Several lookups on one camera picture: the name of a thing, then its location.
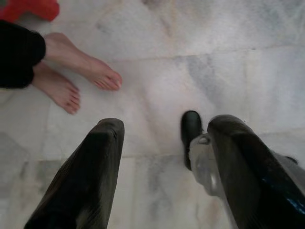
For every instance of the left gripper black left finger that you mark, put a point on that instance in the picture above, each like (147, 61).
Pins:
(83, 181)

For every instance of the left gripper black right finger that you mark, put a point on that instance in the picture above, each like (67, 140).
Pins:
(247, 181)

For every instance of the person's bare right foot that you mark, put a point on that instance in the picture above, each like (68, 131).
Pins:
(57, 90)

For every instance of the person's bare foot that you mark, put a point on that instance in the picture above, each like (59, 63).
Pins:
(57, 90)
(81, 62)

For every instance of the person's bare left foot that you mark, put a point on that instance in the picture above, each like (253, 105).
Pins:
(81, 62)

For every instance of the person's right black trouser leg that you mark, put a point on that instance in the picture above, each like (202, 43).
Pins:
(14, 74)

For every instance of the person's black trouser leg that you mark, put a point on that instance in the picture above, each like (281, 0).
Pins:
(19, 43)
(14, 74)

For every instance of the person's left black trouser leg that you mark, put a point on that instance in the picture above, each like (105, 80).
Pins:
(19, 43)

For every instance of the red plastic stool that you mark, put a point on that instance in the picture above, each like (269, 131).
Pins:
(28, 8)

